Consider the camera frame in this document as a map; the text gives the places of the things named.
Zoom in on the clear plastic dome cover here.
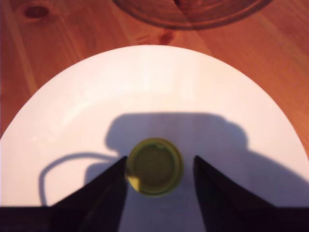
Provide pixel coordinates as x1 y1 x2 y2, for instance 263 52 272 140
112 0 273 31

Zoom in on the white ceramic plate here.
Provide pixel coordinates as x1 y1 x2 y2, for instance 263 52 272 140
0 44 309 232

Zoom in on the green coffee capsule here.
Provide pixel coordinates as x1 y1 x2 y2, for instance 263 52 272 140
125 137 184 198

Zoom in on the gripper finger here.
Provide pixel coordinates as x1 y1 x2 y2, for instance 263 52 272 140
192 155 277 232
49 156 128 232

